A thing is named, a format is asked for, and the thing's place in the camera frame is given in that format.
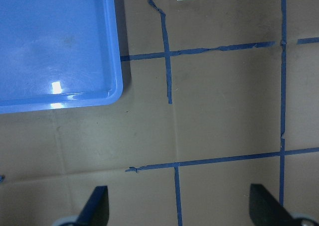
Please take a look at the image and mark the blue plastic tray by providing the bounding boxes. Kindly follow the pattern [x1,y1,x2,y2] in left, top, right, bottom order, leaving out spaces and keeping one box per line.
[0,0,123,114]

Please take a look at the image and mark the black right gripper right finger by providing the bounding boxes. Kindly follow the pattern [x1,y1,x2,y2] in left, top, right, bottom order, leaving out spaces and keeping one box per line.
[249,184,302,226]

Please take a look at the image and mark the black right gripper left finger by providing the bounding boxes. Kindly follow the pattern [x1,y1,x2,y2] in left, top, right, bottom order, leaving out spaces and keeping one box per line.
[76,186,109,226]

